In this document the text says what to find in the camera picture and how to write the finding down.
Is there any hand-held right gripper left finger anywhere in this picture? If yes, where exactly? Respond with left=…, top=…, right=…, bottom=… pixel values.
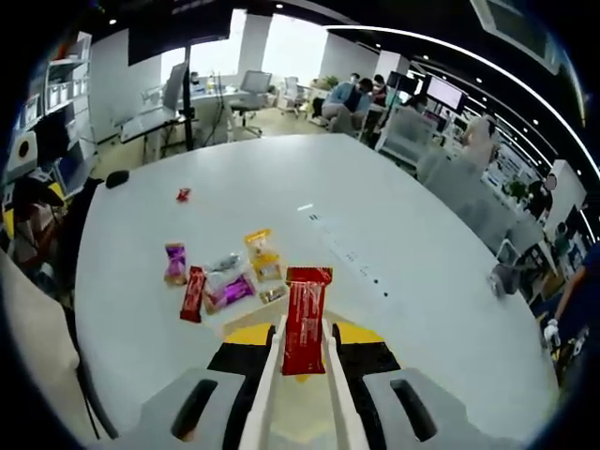
left=138, top=322, right=278, bottom=450

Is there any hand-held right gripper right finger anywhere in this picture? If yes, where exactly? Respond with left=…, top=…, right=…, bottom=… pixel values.
left=331, top=321, right=473, bottom=450

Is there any large purple food packet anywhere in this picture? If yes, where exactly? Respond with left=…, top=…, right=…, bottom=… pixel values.
left=202, top=274, right=259, bottom=316

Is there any red food bar packet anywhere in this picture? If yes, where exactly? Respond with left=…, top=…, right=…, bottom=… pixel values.
left=280, top=265, right=335, bottom=376
left=180, top=265, right=208, bottom=323

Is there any gold food candy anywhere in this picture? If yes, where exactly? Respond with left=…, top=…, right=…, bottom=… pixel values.
left=259, top=284, right=290, bottom=306

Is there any cream hexagonal container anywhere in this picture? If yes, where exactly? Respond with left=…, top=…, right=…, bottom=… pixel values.
left=218, top=304, right=376, bottom=450

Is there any clear food packet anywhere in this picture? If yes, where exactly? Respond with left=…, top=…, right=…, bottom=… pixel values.
left=205, top=252, right=246, bottom=282

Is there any yellow food packet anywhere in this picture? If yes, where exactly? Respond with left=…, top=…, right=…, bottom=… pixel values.
left=243, top=228, right=285, bottom=282

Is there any small purple food packet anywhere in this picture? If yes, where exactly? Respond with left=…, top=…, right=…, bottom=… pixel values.
left=163, top=242, right=189, bottom=286

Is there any black oval case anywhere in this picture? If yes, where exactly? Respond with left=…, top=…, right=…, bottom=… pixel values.
left=105, top=169, right=131, bottom=190

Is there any white storage shelf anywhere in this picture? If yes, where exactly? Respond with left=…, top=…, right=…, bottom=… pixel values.
left=18, top=31, right=95, bottom=156

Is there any table power socket strip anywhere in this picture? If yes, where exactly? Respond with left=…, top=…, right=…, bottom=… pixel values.
left=297, top=203, right=390, bottom=299

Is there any grey side desk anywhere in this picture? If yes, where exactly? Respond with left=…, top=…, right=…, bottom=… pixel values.
left=119, top=110, right=193, bottom=163

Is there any person's beige shirt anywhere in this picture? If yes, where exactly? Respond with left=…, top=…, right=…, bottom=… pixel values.
left=0, top=250, right=93, bottom=450

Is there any grey crumpled cloth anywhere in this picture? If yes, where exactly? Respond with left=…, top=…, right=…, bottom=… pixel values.
left=489, top=262, right=522, bottom=297

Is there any grey monitor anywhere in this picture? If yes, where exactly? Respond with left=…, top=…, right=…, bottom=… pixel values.
left=161, top=62, right=189, bottom=113

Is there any black screen stand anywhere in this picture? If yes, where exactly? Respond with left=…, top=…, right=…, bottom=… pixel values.
left=180, top=44, right=198, bottom=151

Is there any frosted desk partition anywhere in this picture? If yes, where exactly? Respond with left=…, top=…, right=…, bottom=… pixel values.
left=414, top=149, right=519, bottom=252

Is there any large black screen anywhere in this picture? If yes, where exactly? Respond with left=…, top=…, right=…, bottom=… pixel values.
left=127, top=8, right=233, bottom=67

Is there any grey office chair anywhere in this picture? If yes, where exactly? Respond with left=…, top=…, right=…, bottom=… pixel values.
left=280, top=76, right=307, bottom=117
left=232, top=69, right=274, bottom=138

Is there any white mesh office chair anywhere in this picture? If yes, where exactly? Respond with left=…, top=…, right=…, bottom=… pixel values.
left=377, top=103, right=438, bottom=163

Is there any bright pink-white monitor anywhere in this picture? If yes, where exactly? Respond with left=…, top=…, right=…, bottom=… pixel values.
left=424, top=74, right=466, bottom=113

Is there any curved ceiling light strip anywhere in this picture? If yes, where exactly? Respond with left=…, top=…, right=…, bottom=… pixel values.
left=325, top=23, right=600, bottom=182

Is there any ceiling air conditioner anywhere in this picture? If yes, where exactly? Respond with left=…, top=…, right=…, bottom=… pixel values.
left=470, top=0, right=563, bottom=75

